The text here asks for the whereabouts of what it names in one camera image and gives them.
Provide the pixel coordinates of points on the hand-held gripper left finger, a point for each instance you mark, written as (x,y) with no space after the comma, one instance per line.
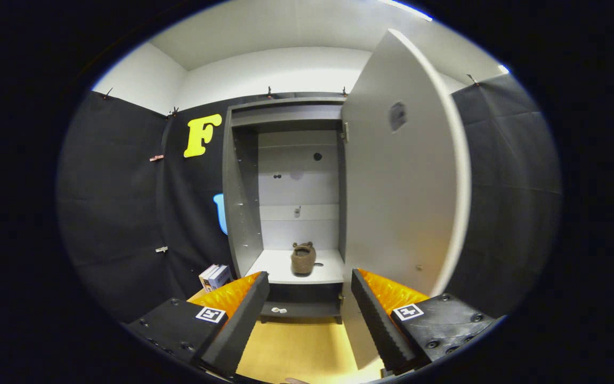
(240,325)

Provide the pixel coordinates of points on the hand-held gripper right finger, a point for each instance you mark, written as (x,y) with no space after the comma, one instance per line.
(379,322)

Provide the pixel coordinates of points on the brown fuzzy shoe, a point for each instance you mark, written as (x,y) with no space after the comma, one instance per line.
(303,260)

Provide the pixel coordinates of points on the beige shoe cabinet door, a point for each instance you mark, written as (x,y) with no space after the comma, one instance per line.
(403,202)

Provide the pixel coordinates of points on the grey shoe cabinet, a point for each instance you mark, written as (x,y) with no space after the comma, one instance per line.
(243,202)

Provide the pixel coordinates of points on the black backdrop cloth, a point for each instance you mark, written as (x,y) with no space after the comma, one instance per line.
(115,213)

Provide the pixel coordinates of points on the short ceiling light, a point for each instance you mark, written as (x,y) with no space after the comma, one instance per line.
(503,68)

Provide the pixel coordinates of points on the long ceiling light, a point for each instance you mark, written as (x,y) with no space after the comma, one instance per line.
(405,8)

